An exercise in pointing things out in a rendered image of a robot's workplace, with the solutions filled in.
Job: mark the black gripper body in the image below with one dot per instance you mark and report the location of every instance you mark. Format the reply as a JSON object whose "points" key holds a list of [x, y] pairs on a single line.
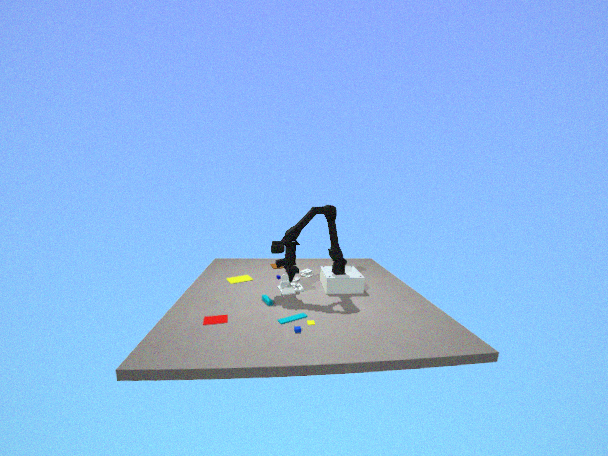
{"points": [[291, 269]]}

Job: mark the red flat rectangular plate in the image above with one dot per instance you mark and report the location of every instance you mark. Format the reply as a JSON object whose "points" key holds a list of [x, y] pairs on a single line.
{"points": [[215, 319]]}

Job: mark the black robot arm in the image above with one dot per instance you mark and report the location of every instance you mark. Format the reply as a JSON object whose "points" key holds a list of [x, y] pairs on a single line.
{"points": [[288, 242]]}

